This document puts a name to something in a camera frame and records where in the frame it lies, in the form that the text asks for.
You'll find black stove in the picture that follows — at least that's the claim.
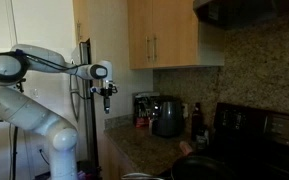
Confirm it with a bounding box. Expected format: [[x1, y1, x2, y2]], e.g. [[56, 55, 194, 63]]
[[197, 102, 289, 180]]

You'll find black electric kettle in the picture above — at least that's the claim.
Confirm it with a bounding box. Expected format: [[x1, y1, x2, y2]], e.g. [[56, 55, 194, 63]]
[[151, 95, 186, 139]]

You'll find black range hood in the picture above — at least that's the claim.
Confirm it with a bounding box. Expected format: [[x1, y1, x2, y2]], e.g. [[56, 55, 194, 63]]
[[192, 0, 289, 32]]

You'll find white labelled container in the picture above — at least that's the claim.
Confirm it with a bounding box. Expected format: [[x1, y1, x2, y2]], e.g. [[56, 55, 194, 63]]
[[204, 129, 211, 145]]

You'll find tall dark glass bottle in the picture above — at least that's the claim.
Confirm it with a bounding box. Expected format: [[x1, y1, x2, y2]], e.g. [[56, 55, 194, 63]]
[[190, 101, 205, 141]]

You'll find white light switch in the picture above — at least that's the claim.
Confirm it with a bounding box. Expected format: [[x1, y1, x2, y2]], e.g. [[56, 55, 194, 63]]
[[30, 87, 40, 100]]

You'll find stainless steel refrigerator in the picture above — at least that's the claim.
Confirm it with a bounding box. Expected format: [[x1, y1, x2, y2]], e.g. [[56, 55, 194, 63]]
[[68, 38, 100, 169]]

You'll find pink pan handle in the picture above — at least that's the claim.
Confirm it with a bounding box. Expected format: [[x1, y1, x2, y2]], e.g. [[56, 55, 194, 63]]
[[179, 140, 195, 157]]

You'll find wooden cabinet above refrigerator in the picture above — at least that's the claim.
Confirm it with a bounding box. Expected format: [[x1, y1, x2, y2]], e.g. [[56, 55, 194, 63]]
[[72, 0, 91, 45]]

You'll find wooden wall cabinet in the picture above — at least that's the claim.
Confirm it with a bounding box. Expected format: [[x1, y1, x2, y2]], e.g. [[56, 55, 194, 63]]
[[127, 0, 226, 71]]

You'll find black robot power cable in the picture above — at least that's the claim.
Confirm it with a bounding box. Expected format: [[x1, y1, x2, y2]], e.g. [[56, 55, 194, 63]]
[[10, 124, 19, 180]]

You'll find wooden base cabinet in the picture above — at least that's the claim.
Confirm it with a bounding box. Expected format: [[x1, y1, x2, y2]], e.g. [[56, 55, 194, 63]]
[[97, 131, 138, 180]]

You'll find metal cabinet door handle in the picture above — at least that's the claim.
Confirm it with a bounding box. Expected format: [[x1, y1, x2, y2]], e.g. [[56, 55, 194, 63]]
[[145, 35, 151, 62], [152, 34, 158, 62]]

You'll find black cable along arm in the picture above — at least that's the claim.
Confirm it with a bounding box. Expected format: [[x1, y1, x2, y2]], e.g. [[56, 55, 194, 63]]
[[15, 49, 96, 101]]

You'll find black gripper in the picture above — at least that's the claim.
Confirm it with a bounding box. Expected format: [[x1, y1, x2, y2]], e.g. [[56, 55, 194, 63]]
[[100, 83, 118, 115]]

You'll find black frying pan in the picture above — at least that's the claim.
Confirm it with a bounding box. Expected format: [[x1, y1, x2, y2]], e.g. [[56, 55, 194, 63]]
[[170, 154, 240, 180]]

